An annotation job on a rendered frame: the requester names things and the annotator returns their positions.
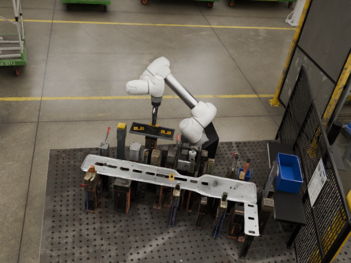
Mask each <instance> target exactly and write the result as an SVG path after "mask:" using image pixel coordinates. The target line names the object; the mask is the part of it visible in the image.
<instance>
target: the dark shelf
mask: <svg viewBox="0 0 351 263"><path fill-rule="evenodd" d="M267 147H268V156H269V157H268V158H269V164H270V168H271V165H272V162H273V161H276V158H277V154H278V153H284V154H290V155H294V153H293V147H292V145H287V144H281V143H277V142H271V141H268V143H267ZM272 187H274V194H273V200H274V218H275V221H278V222H284V223H290V224H295V225H301V226H306V219H305V213H304V209H303V204H302V198H301V192H300V189H299V191H298V193H297V194H295V193H289V192H284V191H280V190H277V186H276V178H274V180H273V183H272Z"/></svg>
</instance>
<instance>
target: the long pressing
mask: <svg viewBox="0 0 351 263"><path fill-rule="evenodd" d="M95 163H102V164H104V163H107V165H113V166H117V167H116V169H114V168H109V167H108V166H99V165H95ZM91 165H92V166H94V167H95V171H97V174H102V175H107V176H113V177H119V178H125V179H128V180H134V181H139V182H145V183H151V184H156V185H162V186H168V187H173V188H174V187H175V186H176V182H180V183H181V185H180V188H181V189H184V190H190V191H194V192H197V193H199V194H201V195H203V196H208V197H213V198H219V199H221V197H222V195H223V192H227V193H228V197H227V200H230V201H236V202H241V203H245V202H248V203H251V204H256V203H257V196H256V185H255V184H254V183H252V182H246V181H241V180H235V179H231V178H226V177H220V176H214V175H209V174H205V175H202V176H200V177H197V178H196V177H190V176H184V175H181V174H179V173H178V172H177V171H176V170H174V169H169V168H163V167H160V166H154V165H148V164H142V163H137V162H131V161H125V160H120V159H114V158H108V157H103V156H97V155H94V154H89V155H87V156H86V157H85V159H84V161H83V163H82V165H81V170H82V171H85V172H87V171H88V170H89V168H90V166H91ZM121 167H123V168H128V169H129V171H126V170H120V168H121ZM133 170H140V171H142V173H137V172H133ZM146 172H151V173H154V174H155V175H148V174H146ZM170 173H173V174H175V175H174V176H175V177H179V178H185V179H187V180H186V181H180V180H173V181H169V178H165V177H160V176H156V175H157V174H162V175H168V176H170ZM191 180H194V181H197V183H191V182H190V181H191ZM215 180H216V181H217V186H216V187H214V186H213V182H214V181H215ZM202 182H206V183H208V185H203V184H202ZM198 186H199V187H198ZM230 187H231V188H230ZM209 188H210V189H209ZM234 188H235V189H234Z"/></svg>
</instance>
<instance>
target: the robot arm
mask: <svg viewBox="0 0 351 263"><path fill-rule="evenodd" d="M169 67H170V62H169V61H168V60H167V59H166V58H165V57H160V58H158V59H156V60H154V61H153V62H152V63H151V64H150V65H149V66H148V67H147V69H146V70H145V71H144V72H143V73H142V75H141V76H140V77H139V80H132V81H129V82H127V83H126V85H125V91H126V92H127V93H128V94H132V95H144V94H151V104H152V106H153V111H152V118H151V119H152V125H154V126H155V125H156V121H157V117H158V116H157V114H158V107H159V106H160V105H161V101H162V96H163V92H164V89H165V84H166V85H167V86H168V87H169V88H170V89H171V90H172V91H173V92H174V93H175V94H176V95H177V96H178V97H179V98H180V99H181V100H182V101H183V102H184V103H185V104H186V105H187V106H188V107H189V108H190V109H191V114H192V115H193V117H191V118H186V119H184V120H182V121H181V123H180V125H179V129H180V132H181V134H182V135H183V136H184V138H185V139H186V140H188V141H189V142H188V144H189V146H192V147H199V146H200V144H204V143H206V142H208V141H209V140H208V138H207V137H206V134H205V132H204V128H205V127H206V126H207V125H208V124H209V123H210V122H211V121H212V120H213V119H214V117H215V115H216V113H217V109H216V108H215V106H214V105H213V104H212V103H209V102H206V103H204V102H202V101H198V100H197V99H196V98H195V97H193V96H192V95H191V94H190V93H189V92H188V90H187V89H186V88H185V87H184V86H183V85H182V84H181V83H180V82H179V81H178V80H177V79H176V78H175V76H174V75H173V74H171V71H170V69H169Z"/></svg>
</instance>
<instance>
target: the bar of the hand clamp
mask: <svg viewBox="0 0 351 263"><path fill-rule="evenodd" d="M238 158H239V153H234V156H233V161H232V165H231V169H230V172H231V170H232V168H234V171H233V172H234V173H235V169H236V166H237V162H238Z"/></svg>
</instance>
